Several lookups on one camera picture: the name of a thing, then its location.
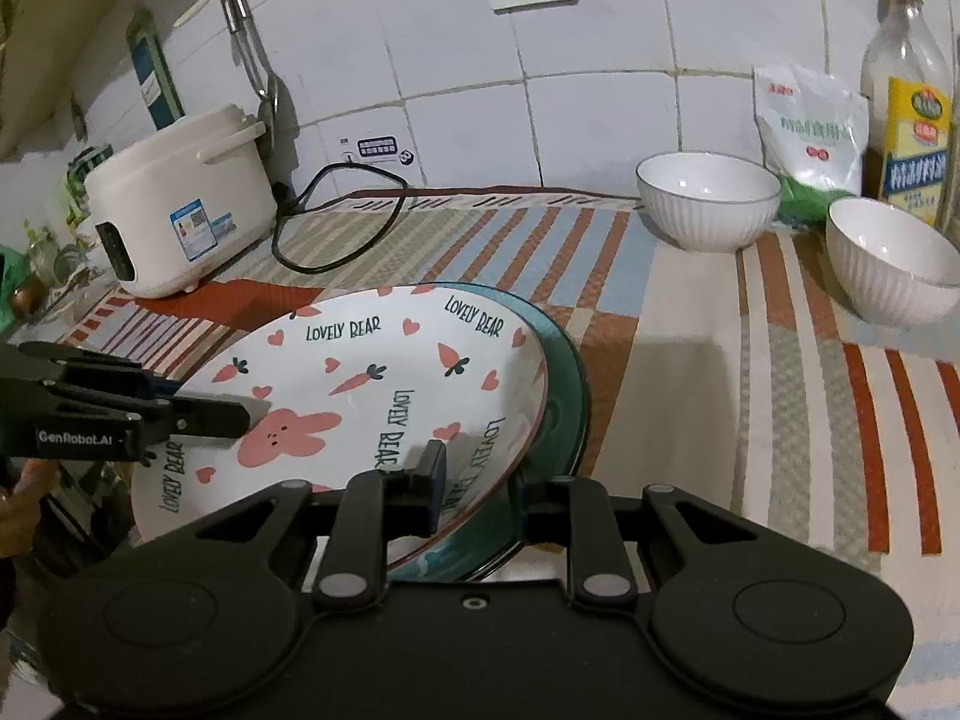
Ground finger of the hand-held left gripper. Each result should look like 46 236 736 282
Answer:
169 397 271 439
19 341 181 398

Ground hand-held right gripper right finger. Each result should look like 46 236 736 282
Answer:
514 477 781 607

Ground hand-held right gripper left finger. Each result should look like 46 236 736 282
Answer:
172 439 449 611

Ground blue fried egg plate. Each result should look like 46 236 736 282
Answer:
390 281 590 583

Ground pink rabbit print plate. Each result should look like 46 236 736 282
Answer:
131 286 550 572

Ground white ribbed bowl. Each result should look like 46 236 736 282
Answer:
636 152 782 253
825 197 960 329

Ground person's left hand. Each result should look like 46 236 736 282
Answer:
0 457 62 557

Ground glass jar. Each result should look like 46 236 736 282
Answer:
26 221 85 287

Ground green plastic bag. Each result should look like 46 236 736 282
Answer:
0 244 28 331

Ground pale green container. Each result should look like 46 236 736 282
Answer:
66 150 113 230

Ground striped counter cloth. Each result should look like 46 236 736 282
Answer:
60 187 960 691

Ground white rice cooker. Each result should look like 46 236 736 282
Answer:
81 103 277 299

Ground white green salt bag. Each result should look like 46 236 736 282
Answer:
753 64 871 224

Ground yellow label oil bottle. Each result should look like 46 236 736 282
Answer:
861 0 956 227

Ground black power cord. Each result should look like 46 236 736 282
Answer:
270 163 411 274

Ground dark blue wall poster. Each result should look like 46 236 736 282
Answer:
126 9 185 128

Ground small white wall sticker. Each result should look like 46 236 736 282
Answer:
335 133 418 166

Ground wall cabinet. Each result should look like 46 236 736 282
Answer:
0 0 163 160

